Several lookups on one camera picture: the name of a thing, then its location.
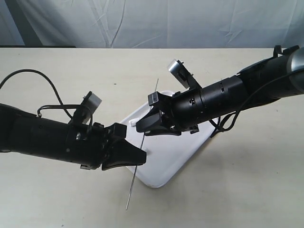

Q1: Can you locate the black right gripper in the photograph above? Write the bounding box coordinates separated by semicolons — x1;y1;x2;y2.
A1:
136;91;203;136

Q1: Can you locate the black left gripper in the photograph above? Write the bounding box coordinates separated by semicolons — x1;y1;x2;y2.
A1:
66;123;147;171

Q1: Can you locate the thin metal skewer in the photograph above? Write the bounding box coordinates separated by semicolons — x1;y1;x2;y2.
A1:
125;78;159;211

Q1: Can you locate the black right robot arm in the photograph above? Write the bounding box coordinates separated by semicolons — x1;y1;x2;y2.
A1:
136;45;304;136

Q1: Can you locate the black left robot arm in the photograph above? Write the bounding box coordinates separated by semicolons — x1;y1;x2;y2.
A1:
0;104;147;171

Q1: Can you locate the white plastic tray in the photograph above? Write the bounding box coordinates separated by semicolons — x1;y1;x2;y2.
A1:
121;102;215;188

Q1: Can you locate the white backdrop cloth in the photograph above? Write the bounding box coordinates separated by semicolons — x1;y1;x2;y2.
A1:
0;0;304;48

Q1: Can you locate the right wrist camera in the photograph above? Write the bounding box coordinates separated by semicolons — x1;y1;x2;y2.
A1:
168;59;201;89

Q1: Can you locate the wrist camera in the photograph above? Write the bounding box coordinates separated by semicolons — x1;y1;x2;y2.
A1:
168;59;201;89
69;91;102;124

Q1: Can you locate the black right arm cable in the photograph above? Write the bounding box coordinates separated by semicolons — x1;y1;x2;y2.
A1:
209;72;304;140

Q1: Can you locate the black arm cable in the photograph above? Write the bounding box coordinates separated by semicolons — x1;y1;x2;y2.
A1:
0;69;95;133
209;72;304;140

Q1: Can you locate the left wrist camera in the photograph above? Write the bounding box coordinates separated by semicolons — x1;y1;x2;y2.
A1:
69;91;102;124

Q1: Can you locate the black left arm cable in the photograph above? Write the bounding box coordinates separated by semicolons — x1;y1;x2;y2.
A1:
0;69;95;133

